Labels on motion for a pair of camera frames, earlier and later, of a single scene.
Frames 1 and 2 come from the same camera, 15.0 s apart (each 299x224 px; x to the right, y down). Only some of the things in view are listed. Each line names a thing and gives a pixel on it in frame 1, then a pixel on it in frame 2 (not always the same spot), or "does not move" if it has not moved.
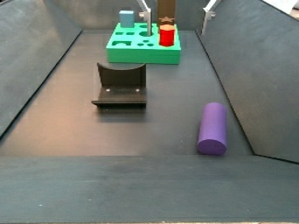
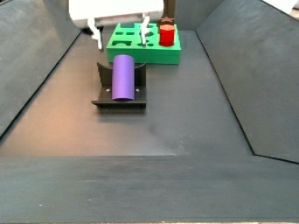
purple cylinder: (213, 129) to (123, 80)
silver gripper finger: (146, 15) to (85, 10)
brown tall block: (166, 9) does not move
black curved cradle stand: (123, 87) does not move
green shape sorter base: (131, 45) does not move
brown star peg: (166, 21) does not move
